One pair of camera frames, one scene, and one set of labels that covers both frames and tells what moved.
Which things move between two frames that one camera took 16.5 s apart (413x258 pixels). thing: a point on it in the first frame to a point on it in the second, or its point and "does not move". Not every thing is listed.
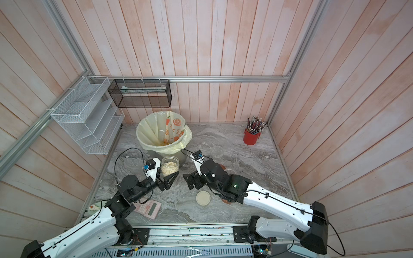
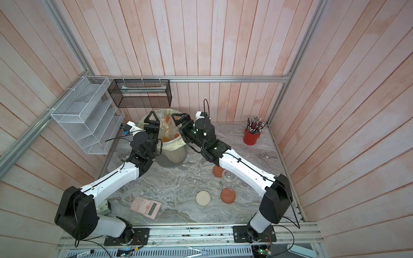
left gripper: [162, 185] to [156, 123]
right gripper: [190, 178] to [186, 131]
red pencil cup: [250, 139] does not move
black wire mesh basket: [141, 93] does not move
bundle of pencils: [255, 125] does not move
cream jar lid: [203, 198] does not move
